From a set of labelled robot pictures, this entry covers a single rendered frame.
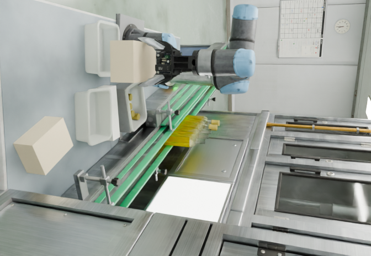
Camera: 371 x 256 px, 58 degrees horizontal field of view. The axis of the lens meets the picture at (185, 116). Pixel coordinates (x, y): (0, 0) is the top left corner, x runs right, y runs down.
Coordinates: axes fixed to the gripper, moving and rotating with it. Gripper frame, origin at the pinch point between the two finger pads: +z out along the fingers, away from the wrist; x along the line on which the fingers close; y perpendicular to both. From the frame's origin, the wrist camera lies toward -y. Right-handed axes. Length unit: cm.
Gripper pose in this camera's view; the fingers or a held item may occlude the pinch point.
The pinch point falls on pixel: (139, 62)
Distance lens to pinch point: 106.7
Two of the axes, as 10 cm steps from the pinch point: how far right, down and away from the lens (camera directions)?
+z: -9.5, -0.6, 3.2
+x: -0.2, 9.9, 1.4
